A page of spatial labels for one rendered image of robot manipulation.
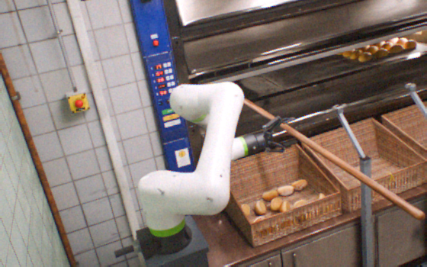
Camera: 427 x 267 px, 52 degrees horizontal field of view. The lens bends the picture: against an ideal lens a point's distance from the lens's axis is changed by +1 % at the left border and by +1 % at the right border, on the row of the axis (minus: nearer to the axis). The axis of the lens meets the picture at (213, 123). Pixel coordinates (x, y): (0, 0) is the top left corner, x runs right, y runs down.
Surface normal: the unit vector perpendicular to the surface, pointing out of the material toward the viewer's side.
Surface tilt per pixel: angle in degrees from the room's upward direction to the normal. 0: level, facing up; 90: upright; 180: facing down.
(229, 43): 70
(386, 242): 89
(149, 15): 90
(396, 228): 93
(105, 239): 90
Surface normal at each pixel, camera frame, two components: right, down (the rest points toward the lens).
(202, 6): 0.26, -0.01
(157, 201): -0.25, 0.39
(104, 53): 0.33, 0.33
